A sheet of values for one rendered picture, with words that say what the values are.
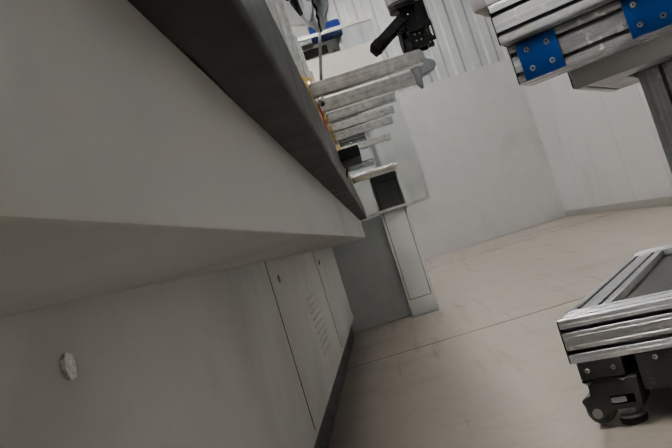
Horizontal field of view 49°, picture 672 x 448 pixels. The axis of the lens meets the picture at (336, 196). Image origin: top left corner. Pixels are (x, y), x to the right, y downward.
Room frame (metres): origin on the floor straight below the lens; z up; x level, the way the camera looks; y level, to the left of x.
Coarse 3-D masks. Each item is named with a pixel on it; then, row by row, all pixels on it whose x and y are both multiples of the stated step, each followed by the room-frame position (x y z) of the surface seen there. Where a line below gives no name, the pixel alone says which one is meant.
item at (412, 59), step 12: (384, 60) 1.55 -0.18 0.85; (396, 60) 1.55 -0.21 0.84; (408, 60) 1.55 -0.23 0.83; (420, 60) 1.55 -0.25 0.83; (348, 72) 1.55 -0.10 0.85; (360, 72) 1.55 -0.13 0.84; (372, 72) 1.55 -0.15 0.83; (384, 72) 1.55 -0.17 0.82; (396, 72) 1.57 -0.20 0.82; (312, 84) 1.56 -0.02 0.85; (324, 84) 1.55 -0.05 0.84; (336, 84) 1.55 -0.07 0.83; (348, 84) 1.55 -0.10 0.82; (360, 84) 1.58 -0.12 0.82
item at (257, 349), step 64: (320, 256) 3.30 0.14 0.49; (0, 320) 0.52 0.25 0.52; (64, 320) 0.62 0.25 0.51; (128, 320) 0.76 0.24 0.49; (192, 320) 0.99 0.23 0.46; (256, 320) 1.43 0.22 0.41; (320, 320) 2.49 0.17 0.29; (0, 384) 0.50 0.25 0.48; (64, 384) 0.59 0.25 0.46; (128, 384) 0.71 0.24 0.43; (192, 384) 0.91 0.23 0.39; (256, 384) 1.27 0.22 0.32; (320, 384) 2.05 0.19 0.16
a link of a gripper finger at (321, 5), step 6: (312, 0) 1.62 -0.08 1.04; (318, 0) 1.62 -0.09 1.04; (324, 0) 1.59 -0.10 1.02; (318, 6) 1.62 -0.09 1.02; (324, 6) 1.59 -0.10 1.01; (318, 12) 1.61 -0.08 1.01; (324, 12) 1.60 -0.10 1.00; (318, 18) 1.62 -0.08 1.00; (324, 18) 1.61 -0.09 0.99; (324, 24) 1.62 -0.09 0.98
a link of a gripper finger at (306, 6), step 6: (300, 0) 1.60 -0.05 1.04; (306, 0) 1.59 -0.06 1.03; (300, 6) 1.60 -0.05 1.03; (306, 6) 1.59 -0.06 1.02; (312, 6) 1.57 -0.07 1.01; (306, 12) 1.60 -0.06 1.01; (312, 12) 1.58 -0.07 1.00; (306, 18) 1.60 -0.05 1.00; (312, 18) 1.60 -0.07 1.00; (312, 24) 1.61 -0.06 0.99; (318, 24) 1.61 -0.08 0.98; (318, 30) 1.61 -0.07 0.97
